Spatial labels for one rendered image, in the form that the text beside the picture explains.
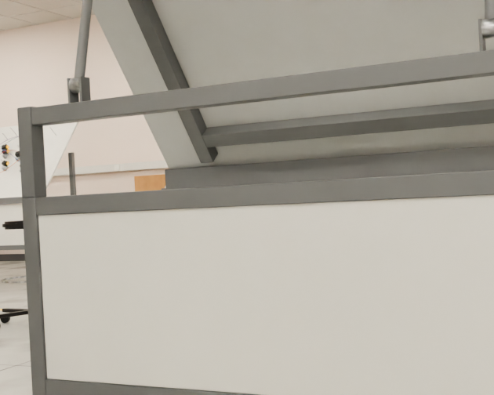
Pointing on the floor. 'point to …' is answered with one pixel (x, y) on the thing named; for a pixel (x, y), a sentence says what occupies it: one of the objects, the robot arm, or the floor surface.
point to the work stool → (11, 283)
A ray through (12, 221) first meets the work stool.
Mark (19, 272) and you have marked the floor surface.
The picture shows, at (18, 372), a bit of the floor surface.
